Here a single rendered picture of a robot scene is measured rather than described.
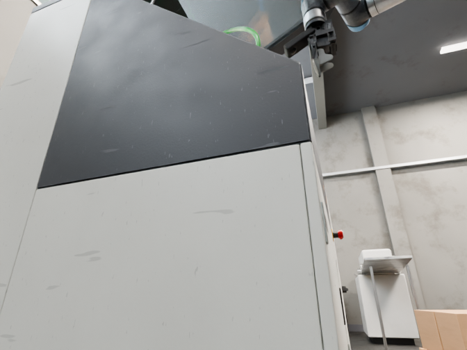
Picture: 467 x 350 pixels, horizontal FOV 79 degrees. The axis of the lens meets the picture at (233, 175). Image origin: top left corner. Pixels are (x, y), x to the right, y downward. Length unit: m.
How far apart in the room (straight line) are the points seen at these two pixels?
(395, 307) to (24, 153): 4.67
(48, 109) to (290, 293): 0.71
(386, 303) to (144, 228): 4.54
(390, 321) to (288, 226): 4.51
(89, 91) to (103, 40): 0.16
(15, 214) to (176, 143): 0.39
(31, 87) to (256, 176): 0.72
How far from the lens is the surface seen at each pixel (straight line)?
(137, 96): 0.67
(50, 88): 0.92
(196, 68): 0.63
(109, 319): 0.53
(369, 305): 4.86
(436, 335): 3.16
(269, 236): 0.41
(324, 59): 1.00
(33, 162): 0.80
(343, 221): 6.86
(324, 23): 1.11
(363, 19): 1.24
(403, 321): 4.92
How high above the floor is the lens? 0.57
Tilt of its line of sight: 24 degrees up
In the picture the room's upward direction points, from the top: straight up
